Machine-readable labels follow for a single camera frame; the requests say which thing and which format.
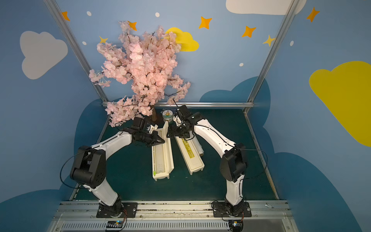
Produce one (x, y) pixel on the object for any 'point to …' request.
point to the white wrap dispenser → (191, 154)
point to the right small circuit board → (235, 225)
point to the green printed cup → (167, 115)
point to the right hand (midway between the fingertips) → (174, 134)
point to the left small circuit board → (115, 224)
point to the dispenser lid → (167, 151)
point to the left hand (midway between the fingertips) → (165, 139)
